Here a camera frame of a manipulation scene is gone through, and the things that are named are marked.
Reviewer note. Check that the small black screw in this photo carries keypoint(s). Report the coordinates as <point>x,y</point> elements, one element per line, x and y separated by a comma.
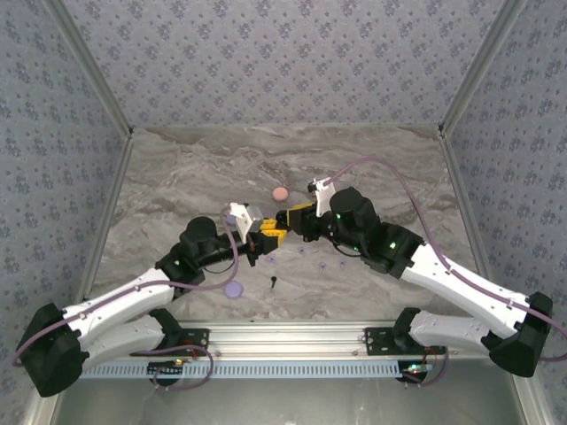
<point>273,281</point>

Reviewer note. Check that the small purple earbud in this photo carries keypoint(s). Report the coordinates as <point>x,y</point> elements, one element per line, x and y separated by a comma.
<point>322,266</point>

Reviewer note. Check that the round purple charging case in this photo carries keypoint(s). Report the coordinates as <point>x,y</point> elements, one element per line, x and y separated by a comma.
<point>230,217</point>
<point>233,290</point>

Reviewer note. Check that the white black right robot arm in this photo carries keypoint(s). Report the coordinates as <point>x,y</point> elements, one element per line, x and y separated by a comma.
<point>465,283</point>

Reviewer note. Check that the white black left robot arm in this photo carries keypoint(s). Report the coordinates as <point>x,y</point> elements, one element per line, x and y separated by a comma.
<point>119,296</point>

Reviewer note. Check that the round pink charging case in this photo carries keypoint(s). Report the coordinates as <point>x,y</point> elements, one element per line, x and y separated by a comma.
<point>279,193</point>

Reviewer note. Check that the small black circuit board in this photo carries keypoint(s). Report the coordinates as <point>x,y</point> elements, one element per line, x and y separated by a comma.
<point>166,369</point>
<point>416,368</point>

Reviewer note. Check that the aluminium table edge rail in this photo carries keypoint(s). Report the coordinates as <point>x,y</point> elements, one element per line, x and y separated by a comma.
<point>465,203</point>
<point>106,217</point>
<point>283,127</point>

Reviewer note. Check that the wide aluminium mounting rail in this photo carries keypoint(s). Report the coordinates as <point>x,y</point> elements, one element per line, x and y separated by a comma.
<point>283,341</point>

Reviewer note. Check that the aluminium frame post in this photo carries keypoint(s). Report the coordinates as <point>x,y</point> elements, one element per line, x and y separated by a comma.
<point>88,66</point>
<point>483,66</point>

